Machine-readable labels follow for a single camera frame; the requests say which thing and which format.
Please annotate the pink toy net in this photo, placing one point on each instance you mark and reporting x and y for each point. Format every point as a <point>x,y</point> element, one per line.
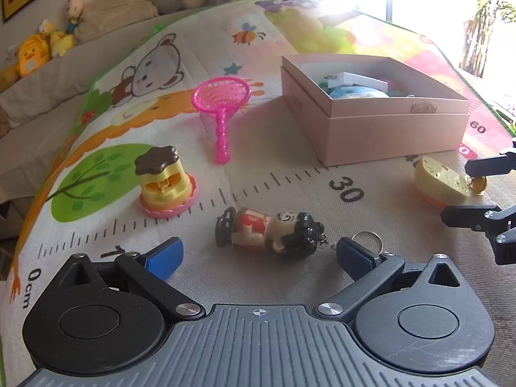
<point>221,94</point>

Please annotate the printed cartoon play mat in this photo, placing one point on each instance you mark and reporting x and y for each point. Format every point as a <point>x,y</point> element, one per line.
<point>258,193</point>

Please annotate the white power adapter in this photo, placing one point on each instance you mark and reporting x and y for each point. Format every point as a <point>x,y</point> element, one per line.
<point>354,78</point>

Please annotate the small yellow bear plush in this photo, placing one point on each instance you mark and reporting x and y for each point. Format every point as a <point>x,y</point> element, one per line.
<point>58,40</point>

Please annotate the yellow dome toy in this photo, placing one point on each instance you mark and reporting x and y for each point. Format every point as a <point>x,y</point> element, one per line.
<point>441,179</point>

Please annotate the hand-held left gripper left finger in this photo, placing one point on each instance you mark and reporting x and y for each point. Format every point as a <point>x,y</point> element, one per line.
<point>163,258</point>

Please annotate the beige pillow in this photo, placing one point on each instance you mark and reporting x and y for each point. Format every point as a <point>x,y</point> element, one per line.
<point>117,6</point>

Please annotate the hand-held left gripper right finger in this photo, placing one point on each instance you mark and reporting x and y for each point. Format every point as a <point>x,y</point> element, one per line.
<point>354,257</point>

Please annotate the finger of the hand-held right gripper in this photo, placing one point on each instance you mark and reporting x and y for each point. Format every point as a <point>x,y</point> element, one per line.
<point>467,215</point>
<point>490,166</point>

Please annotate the doll with red hat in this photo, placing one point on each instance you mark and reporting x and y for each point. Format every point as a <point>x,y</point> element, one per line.
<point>74,12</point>

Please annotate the pink cardboard box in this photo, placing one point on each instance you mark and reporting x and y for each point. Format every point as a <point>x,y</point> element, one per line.
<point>387,133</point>

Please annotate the beige covered sofa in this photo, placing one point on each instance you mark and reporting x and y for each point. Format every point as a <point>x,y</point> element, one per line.
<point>40,105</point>

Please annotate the yellow long plush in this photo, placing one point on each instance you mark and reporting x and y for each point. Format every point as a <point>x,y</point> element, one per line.
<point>8,77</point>

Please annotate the yellow duck plush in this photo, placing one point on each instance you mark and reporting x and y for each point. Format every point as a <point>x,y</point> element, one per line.
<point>33,56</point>

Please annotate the yellow pudding toy brown top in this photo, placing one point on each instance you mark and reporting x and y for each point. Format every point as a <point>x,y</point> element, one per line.
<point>163,185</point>

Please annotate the blue tissue packet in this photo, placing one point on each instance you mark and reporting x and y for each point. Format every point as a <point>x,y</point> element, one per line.
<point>356,92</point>

